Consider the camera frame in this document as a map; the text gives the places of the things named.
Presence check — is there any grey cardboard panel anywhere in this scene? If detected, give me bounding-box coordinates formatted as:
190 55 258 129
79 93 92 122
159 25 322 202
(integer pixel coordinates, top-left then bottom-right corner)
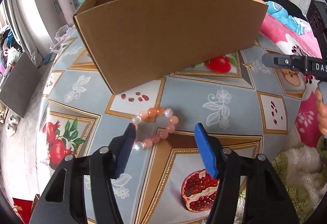
1 53 42 118

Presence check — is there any person's right hand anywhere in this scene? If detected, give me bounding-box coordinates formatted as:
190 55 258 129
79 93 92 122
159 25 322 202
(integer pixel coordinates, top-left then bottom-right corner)
315 88 327 135

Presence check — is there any light blue plush toy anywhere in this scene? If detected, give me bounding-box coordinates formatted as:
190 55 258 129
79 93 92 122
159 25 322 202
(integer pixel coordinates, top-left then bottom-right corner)
267 1 312 35

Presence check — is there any pink floral blanket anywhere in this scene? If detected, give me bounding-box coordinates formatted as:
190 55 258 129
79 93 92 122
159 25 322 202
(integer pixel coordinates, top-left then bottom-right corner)
260 14 322 147

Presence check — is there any brown cardboard box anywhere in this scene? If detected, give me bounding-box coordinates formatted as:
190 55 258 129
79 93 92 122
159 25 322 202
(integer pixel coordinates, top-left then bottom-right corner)
74 0 267 94

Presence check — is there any pink orange bead bracelet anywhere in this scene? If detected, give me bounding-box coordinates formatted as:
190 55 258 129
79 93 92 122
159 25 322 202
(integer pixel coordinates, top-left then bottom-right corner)
131 106 180 151

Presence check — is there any pink rolled mat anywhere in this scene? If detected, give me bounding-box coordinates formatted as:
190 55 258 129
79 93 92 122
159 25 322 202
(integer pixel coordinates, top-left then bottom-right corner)
58 0 75 27

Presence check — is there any gold rhinestone tree brooch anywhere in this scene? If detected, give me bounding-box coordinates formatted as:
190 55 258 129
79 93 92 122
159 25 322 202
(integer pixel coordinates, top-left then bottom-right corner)
242 63 255 70

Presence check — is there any fruit pattern table cloth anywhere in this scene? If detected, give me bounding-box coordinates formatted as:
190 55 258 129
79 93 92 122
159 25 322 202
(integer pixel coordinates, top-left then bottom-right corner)
36 29 304 223

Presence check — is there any white curtain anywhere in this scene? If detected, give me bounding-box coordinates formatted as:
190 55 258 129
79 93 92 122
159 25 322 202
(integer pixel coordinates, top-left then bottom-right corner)
2 0 53 67

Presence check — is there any fluffy green white blanket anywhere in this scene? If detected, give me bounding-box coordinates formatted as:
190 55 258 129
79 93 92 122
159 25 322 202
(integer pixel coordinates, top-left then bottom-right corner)
272 127 326 223

